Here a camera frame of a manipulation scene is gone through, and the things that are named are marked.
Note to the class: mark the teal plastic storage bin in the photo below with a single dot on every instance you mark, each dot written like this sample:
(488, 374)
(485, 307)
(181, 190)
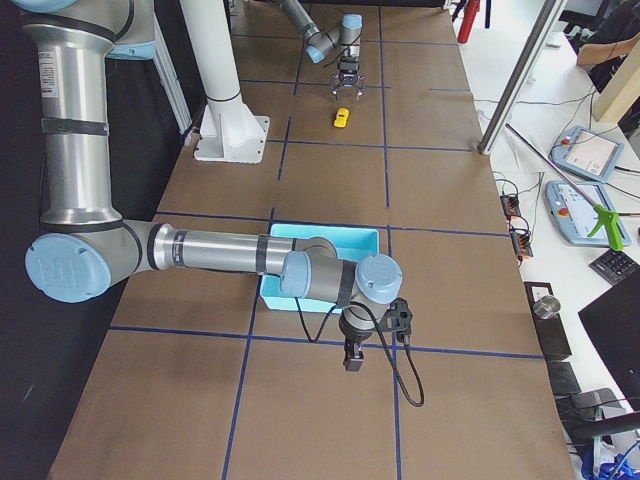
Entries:
(351, 243)

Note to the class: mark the metal cylinder weight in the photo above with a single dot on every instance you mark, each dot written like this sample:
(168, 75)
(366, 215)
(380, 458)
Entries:
(546, 307)

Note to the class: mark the white camera mast pedestal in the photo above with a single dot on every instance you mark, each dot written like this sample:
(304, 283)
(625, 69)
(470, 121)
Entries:
(229, 131)

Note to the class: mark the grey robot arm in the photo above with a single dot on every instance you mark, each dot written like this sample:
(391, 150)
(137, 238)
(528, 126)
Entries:
(87, 246)
(340, 46)

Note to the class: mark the black keyboard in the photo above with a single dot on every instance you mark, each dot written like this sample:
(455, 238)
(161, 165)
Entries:
(614, 266)

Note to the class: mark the green-handled reacher grabber tool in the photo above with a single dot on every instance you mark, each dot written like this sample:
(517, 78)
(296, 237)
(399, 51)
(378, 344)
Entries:
(606, 219)

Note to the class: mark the far teach pendant tablet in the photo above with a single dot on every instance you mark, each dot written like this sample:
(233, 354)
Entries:
(587, 154)

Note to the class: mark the teach pendant tablet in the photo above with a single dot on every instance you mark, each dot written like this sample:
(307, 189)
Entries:
(574, 216)
(587, 154)

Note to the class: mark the aluminium frame post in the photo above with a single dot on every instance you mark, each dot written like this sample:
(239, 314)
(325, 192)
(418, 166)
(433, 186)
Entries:
(545, 21)

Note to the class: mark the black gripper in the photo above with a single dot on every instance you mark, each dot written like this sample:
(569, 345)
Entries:
(347, 78)
(355, 333)

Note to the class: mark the near teach pendant tablet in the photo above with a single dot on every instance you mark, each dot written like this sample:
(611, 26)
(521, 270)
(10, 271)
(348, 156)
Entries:
(574, 216)

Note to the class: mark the red cylinder bottle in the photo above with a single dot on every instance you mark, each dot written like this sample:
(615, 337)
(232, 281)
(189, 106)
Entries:
(471, 8)

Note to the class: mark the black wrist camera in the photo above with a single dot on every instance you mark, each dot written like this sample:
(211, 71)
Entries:
(397, 320)

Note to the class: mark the yellow beetle toy car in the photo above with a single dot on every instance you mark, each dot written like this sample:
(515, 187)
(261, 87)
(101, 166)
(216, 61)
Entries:
(341, 118)

